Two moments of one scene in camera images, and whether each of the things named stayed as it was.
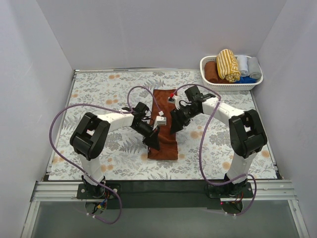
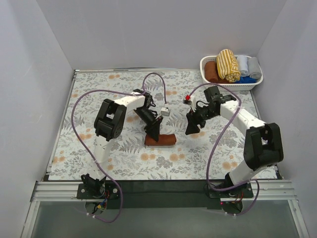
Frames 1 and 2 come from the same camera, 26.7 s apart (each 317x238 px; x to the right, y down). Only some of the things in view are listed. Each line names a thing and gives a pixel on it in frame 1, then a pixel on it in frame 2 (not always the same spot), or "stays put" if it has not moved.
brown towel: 223,81 stays put
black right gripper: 179,119 to 194,119
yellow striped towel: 227,66 stays put
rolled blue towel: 246,80 stays put
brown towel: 211,72 stays put
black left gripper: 151,134 to 153,124
